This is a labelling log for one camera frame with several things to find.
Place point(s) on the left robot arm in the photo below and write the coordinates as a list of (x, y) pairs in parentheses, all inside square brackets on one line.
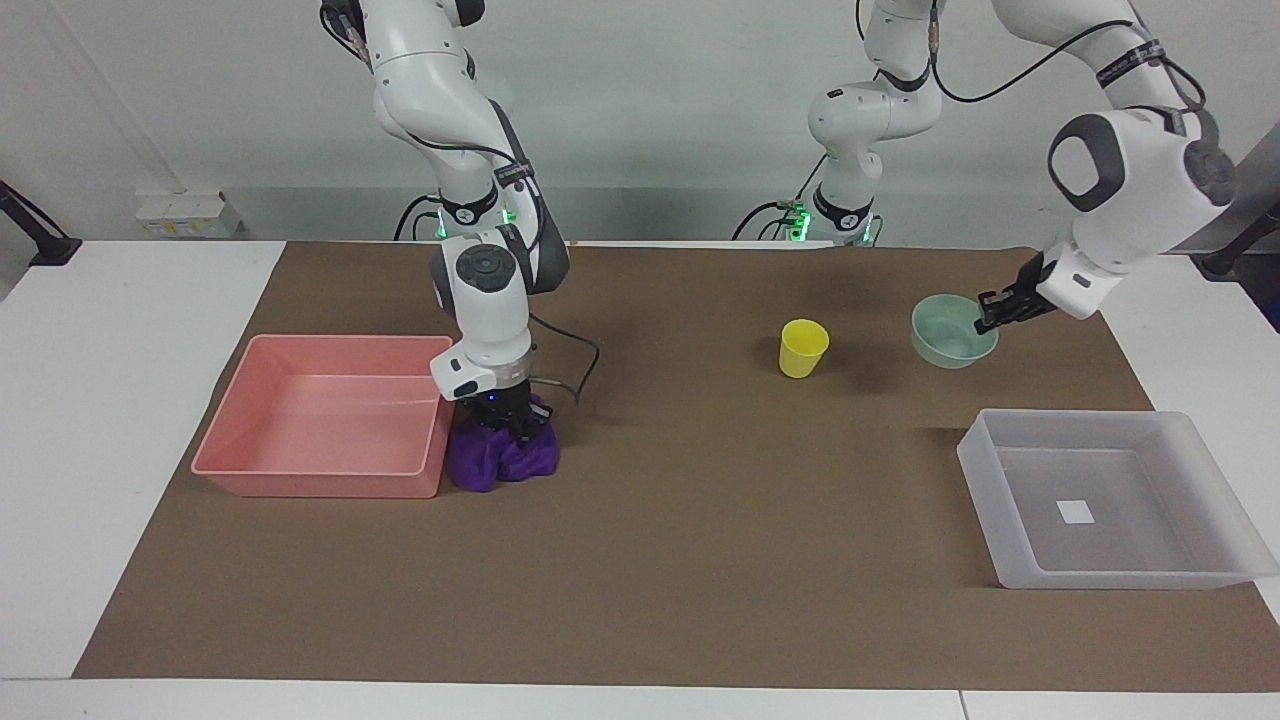
[(1130, 190)]

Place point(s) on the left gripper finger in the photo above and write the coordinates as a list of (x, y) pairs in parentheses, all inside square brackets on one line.
[(1003, 316), (1000, 296)]

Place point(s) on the white paper label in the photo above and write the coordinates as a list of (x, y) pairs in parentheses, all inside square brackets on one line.
[(1076, 512)]

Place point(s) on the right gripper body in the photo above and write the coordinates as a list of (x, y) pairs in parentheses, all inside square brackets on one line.
[(500, 397)]

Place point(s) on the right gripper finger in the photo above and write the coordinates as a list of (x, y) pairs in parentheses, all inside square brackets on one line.
[(486, 418), (532, 420)]

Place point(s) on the purple cloth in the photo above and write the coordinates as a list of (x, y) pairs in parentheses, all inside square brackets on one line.
[(505, 465)]

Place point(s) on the pink plastic bin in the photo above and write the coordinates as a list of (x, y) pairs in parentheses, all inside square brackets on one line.
[(330, 420)]

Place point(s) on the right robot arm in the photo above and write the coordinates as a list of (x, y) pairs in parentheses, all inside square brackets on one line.
[(490, 300)]

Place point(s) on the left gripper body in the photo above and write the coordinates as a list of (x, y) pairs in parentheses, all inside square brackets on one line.
[(1030, 278)]

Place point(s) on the yellow plastic cup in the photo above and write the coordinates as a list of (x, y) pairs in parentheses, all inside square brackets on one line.
[(802, 350)]

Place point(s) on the black stand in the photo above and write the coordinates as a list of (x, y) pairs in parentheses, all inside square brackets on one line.
[(40, 235), (1235, 255)]

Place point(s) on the pale green bowl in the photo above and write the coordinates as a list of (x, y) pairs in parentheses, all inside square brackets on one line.
[(945, 335)]

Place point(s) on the white wall socket box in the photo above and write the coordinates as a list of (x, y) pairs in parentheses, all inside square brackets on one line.
[(185, 215)]

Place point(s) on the clear plastic bin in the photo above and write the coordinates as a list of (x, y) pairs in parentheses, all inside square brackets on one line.
[(1110, 500)]

